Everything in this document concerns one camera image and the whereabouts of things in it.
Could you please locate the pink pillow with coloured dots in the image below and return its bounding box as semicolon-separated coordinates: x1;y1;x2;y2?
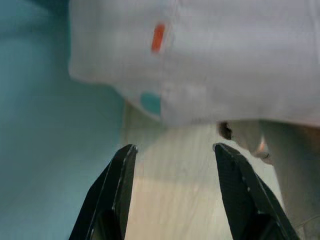
68;0;320;128

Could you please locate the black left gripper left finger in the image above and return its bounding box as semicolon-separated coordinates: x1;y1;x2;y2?
68;144;139;240

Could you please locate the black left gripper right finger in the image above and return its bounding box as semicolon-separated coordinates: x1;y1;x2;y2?
213;142;300;240

